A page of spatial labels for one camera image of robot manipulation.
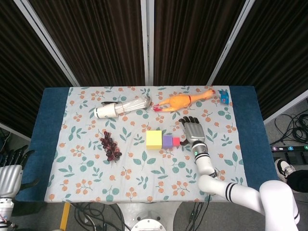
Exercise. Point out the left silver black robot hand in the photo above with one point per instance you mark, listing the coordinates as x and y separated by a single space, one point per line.
9 178

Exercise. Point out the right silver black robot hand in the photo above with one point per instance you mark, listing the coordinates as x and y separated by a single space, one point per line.
195 132

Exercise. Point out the small red foam cube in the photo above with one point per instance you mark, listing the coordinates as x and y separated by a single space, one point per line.
176 142

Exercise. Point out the medium purple foam cube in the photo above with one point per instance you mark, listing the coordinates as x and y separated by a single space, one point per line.
167 142

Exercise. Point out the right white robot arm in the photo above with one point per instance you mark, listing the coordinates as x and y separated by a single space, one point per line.
204 166

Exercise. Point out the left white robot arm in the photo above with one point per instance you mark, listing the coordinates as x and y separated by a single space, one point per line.
5 209

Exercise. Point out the floral tablecloth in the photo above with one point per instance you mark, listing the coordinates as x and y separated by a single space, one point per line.
144 180

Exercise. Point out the orange rubber chicken toy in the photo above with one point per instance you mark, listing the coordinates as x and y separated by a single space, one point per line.
179 102

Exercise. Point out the large yellow foam cube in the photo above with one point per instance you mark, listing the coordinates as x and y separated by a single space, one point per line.
154 140

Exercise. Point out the yellow table leg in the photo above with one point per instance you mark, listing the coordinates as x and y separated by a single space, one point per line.
64 216

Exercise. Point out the clear sleeve of white straws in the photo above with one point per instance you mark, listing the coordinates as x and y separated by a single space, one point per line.
132 104

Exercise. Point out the blue table cover cloth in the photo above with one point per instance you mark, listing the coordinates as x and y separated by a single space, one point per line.
48 120

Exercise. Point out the dark red grape bunch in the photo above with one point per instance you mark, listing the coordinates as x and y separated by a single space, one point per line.
109 146

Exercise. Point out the dark folding screen panel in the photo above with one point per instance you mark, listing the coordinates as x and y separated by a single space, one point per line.
276 60
96 43
192 43
19 72

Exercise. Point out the white black sneaker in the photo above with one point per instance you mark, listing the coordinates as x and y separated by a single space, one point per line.
282 168

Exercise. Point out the black trouser leg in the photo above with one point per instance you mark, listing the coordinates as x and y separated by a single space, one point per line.
300 180

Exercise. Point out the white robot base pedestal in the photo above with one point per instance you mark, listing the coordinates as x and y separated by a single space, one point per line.
149 216

